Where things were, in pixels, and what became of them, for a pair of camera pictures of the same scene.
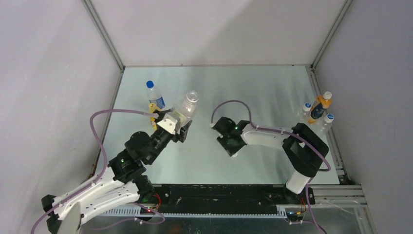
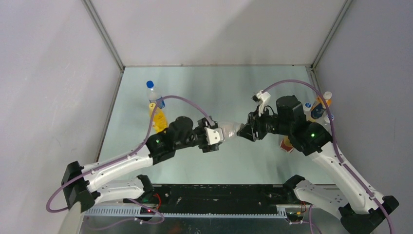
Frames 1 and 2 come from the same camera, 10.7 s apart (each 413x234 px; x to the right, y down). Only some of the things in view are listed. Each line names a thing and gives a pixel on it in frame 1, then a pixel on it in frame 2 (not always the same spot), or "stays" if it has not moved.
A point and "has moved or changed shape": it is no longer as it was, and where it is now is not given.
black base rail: x=178 y=198 stays
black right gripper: x=231 y=151 -> x=255 y=120
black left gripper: x=181 y=136 -> x=207 y=148
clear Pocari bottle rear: x=304 y=115 stays
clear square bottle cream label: x=183 y=110 has moved or changed shape
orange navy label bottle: x=322 y=102 stays
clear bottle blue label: x=154 y=97 stays
